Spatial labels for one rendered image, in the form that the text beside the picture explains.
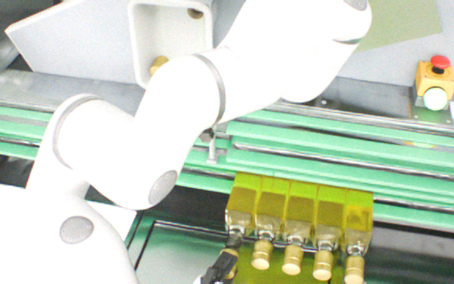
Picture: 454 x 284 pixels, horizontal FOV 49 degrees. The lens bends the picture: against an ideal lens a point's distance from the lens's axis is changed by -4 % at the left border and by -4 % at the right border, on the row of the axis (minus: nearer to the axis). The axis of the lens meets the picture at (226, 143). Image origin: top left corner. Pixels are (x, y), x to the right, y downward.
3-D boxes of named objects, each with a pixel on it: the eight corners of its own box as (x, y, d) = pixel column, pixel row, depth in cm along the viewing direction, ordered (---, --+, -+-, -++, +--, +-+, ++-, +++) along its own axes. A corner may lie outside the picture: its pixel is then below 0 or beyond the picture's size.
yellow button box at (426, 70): (411, 85, 109) (413, 106, 104) (419, 56, 104) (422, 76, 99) (443, 90, 108) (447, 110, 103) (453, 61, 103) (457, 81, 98)
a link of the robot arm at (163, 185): (162, 39, 60) (50, 62, 50) (247, 75, 52) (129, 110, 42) (159, 141, 66) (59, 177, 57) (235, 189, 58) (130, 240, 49)
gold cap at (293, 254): (283, 254, 97) (280, 273, 94) (285, 243, 95) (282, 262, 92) (302, 257, 97) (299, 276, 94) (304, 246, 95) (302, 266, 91)
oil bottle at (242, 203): (243, 164, 118) (222, 237, 102) (243, 146, 114) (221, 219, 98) (267, 168, 117) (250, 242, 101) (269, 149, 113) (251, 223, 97)
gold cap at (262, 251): (254, 249, 98) (250, 268, 95) (254, 238, 96) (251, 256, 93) (272, 252, 98) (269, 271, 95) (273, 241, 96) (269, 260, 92)
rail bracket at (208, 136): (213, 137, 114) (199, 177, 104) (212, 73, 102) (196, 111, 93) (227, 140, 113) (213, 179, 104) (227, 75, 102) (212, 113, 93)
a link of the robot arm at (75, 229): (203, 255, 64) (132, 200, 73) (174, 121, 51) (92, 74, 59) (98, 342, 56) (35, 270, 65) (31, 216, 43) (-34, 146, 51)
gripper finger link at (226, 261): (221, 286, 88) (239, 259, 93) (221, 276, 86) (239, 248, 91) (205, 279, 89) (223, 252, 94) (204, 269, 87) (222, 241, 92)
